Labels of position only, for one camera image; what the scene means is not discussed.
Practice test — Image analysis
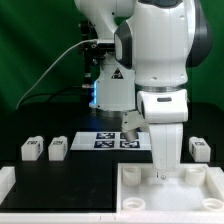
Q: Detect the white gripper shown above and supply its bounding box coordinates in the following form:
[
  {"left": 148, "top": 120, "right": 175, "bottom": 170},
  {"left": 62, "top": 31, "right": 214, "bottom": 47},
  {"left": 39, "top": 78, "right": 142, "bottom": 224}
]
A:
[{"left": 137, "top": 89, "right": 188, "bottom": 180}]

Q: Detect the white square tabletop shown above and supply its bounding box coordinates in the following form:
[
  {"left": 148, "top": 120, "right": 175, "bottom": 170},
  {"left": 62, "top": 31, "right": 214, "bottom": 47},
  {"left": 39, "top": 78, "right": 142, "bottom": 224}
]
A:
[{"left": 116, "top": 163, "right": 224, "bottom": 224}]

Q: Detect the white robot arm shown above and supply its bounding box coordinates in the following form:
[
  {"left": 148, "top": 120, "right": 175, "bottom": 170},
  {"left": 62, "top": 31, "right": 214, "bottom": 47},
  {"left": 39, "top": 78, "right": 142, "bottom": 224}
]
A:
[{"left": 74, "top": 0, "right": 212, "bottom": 181}]

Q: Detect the white U-shaped obstacle fence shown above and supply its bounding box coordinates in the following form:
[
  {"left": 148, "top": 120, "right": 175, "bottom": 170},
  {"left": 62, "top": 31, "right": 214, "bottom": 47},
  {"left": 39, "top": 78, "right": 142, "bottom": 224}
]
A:
[{"left": 0, "top": 165, "right": 224, "bottom": 224}]

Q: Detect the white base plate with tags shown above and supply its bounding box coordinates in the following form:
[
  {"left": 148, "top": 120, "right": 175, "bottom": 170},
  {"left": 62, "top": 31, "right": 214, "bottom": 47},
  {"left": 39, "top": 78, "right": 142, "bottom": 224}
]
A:
[{"left": 71, "top": 132, "right": 151, "bottom": 151}]

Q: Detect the black cable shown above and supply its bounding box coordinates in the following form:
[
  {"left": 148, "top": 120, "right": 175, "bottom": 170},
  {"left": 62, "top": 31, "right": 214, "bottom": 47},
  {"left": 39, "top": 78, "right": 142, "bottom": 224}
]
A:
[{"left": 19, "top": 85, "right": 84, "bottom": 106}]

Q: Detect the grey cable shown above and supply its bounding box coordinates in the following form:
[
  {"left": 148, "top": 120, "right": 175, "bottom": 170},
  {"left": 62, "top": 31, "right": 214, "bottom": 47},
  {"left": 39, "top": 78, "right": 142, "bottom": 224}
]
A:
[{"left": 15, "top": 38, "right": 99, "bottom": 111}]

